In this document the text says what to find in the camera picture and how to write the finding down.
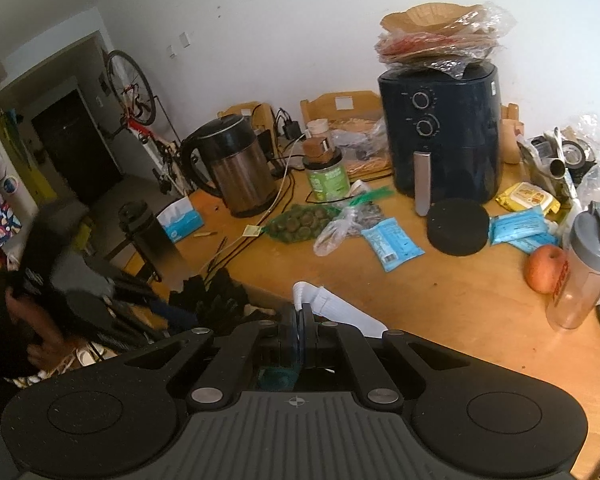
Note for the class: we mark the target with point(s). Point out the clear shaker bottle grey lid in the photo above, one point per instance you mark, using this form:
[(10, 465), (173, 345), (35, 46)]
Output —
[(575, 280)]

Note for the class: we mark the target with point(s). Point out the green bag of snacks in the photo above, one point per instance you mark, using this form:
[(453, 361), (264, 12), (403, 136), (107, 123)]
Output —
[(295, 225)]

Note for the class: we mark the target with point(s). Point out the wooden chair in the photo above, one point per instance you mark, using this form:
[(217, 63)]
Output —
[(511, 135), (340, 102), (252, 112)]

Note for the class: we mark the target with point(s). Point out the green label jar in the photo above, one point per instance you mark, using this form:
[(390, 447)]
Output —
[(327, 182)]

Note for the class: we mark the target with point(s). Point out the yellow paper tag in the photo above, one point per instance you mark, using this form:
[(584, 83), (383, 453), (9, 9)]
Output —
[(251, 231)]

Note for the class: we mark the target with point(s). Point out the white wall switch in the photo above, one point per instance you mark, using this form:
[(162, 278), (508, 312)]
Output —
[(184, 40)]

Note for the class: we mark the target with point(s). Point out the steel electric kettle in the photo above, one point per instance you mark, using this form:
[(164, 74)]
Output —
[(240, 170)]

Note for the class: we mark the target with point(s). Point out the yellow wet wipes pack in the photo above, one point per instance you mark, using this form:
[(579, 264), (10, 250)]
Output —
[(525, 197)]

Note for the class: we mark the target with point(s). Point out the black tumbler bottle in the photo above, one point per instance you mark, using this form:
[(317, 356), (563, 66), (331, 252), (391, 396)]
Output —
[(155, 245)]

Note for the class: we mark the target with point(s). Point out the black power adapter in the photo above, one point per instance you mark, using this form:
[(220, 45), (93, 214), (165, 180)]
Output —
[(292, 130)]

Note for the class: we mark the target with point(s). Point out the dark door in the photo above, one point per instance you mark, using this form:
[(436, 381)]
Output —
[(75, 150)]

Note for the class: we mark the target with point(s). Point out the crumpled clear plastic bag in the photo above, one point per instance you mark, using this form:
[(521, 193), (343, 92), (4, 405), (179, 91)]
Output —
[(590, 135)]

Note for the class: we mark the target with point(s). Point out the blue tissue box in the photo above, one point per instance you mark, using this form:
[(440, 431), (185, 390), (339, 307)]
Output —
[(180, 225)]

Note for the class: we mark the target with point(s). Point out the clear bag of seeds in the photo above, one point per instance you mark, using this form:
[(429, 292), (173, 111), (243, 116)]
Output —
[(360, 220)]

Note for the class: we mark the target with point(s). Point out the blue wet wipes pack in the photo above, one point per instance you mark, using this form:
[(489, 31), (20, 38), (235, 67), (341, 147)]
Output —
[(517, 225)]

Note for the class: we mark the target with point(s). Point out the red apple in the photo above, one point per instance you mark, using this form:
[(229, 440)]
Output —
[(542, 270)]

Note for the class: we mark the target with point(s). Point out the black air fryer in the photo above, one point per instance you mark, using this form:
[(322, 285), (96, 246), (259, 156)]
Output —
[(455, 125)]

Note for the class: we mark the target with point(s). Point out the black glove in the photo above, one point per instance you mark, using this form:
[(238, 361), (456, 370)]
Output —
[(220, 295)]

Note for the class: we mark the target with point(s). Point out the white cloth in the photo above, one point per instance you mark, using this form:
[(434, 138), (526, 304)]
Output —
[(340, 315)]

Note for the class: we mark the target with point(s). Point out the blue wet wipe packet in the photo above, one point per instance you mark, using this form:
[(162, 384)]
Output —
[(390, 245)]

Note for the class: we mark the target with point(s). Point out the black round coaster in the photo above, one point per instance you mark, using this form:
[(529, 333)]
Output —
[(457, 230)]

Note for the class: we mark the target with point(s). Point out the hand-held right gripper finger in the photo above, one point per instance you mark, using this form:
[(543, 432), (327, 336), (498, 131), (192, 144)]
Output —
[(306, 335), (295, 335)]

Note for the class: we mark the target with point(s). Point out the silver metal tube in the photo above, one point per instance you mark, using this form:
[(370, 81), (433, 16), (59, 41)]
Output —
[(557, 167)]

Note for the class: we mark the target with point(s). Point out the bag of paper liners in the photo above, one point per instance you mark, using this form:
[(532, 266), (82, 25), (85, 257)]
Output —
[(430, 35)]

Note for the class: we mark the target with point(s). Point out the red bicycle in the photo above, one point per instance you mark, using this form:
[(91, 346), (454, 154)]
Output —
[(140, 127)]

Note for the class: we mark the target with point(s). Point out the teal mesh bath loofah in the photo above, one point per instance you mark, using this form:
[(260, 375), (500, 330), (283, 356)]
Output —
[(275, 380)]

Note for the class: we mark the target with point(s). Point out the clear bag of crackers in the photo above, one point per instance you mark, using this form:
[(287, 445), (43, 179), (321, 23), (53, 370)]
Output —
[(365, 160)]

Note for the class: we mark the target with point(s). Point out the person's left hand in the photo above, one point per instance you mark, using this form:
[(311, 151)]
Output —
[(40, 345)]

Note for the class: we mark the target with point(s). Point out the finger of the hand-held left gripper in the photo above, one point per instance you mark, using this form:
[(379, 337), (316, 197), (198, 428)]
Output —
[(175, 315), (125, 280)]

